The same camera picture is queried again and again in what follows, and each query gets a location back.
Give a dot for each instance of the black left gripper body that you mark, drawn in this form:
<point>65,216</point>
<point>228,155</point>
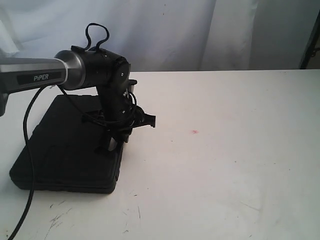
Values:
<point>121,117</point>

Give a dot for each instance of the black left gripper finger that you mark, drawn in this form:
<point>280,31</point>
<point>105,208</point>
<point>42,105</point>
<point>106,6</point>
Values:
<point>104,142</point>
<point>117,142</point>

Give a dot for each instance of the black plastic tool case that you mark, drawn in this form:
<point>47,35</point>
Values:
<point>61,156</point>

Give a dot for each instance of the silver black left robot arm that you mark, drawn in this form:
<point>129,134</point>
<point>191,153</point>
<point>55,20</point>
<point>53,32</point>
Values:
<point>81,68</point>

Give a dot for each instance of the white backdrop curtain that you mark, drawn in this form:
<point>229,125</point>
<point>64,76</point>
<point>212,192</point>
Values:
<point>165,35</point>

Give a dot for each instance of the black stand pole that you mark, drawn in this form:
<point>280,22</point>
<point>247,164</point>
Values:
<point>311,49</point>

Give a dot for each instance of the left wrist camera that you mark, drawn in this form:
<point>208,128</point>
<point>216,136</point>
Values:
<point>131,85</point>

